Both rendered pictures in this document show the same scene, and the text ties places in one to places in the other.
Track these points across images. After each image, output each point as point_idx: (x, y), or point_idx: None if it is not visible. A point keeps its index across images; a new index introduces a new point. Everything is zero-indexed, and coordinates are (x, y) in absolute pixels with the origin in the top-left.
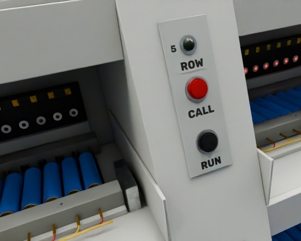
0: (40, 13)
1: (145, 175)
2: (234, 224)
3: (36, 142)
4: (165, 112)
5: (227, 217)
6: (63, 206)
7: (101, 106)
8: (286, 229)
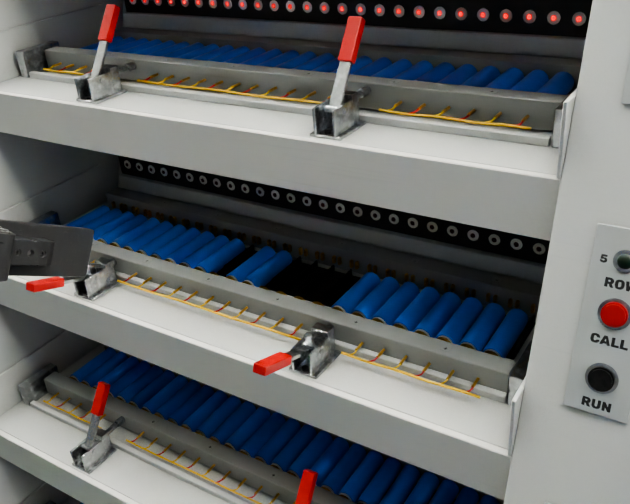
0: (483, 174)
1: None
2: (597, 494)
3: (477, 263)
4: (565, 319)
5: (591, 478)
6: (445, 351)
7: None
8: None
